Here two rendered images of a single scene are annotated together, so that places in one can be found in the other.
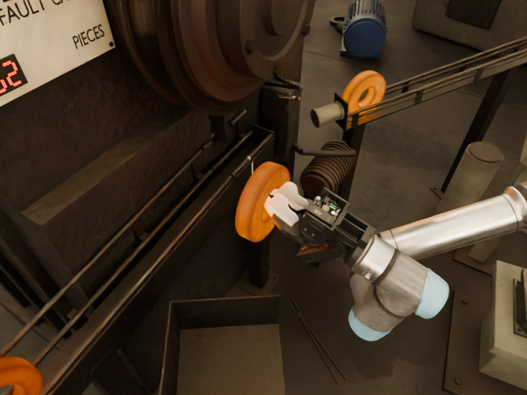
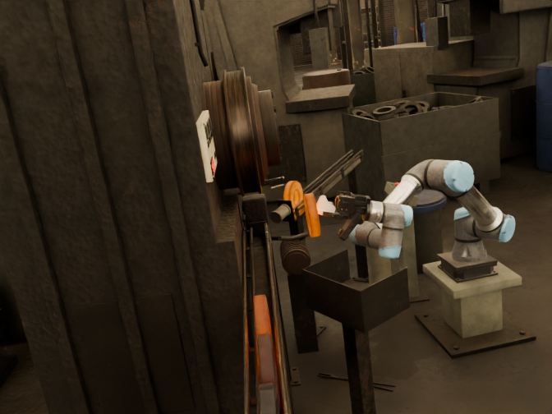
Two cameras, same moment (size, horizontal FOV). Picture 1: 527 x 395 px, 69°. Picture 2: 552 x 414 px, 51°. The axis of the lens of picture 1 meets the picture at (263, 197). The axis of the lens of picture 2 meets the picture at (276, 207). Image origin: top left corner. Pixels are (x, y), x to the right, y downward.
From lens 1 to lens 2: 1.55 m
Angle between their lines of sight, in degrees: 39
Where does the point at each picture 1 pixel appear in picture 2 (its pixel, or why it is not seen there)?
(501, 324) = (448, 282)
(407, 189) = not seen: hidden behind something
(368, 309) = (387, 237)
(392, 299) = (393, 221)
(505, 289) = (437, 271)
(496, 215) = (405, 186)
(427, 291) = (402, 208)
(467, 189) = not seen: hidden behind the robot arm
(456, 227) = (394, 198)
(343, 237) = (359, 203)
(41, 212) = (227, 238)
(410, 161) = not seen: hidden behind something
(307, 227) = (342, 207)
